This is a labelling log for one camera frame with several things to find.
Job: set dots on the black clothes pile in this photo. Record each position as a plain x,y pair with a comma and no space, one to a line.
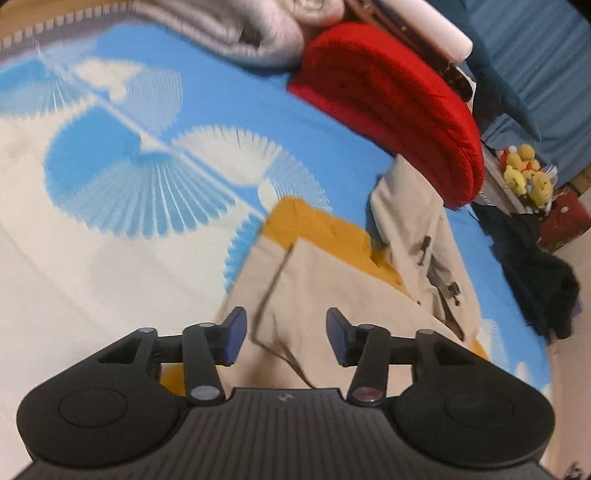
531,272

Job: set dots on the blue and white printed blanket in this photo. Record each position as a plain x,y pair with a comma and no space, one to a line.
69,254

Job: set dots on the white folded garment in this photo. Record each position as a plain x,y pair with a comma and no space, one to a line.
434,23

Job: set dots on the wooden bed frame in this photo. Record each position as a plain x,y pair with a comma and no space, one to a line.
37,14

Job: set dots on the yellow plush toy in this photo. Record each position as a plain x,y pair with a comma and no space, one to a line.
524,173

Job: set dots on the beige jacket with yellow lining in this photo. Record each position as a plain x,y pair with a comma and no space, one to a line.
323,277

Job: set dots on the red box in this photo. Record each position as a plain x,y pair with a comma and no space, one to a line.
568,221

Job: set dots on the blue curtain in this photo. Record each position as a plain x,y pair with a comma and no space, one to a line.
549,69

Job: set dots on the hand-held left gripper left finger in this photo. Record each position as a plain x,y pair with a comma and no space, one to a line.
238,334

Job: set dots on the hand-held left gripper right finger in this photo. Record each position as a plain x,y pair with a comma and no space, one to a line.
334,337

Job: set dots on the pale folded fleece garment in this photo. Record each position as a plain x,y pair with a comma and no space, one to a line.
240,27

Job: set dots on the red folded knit sweater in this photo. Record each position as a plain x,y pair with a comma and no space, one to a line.
392,106

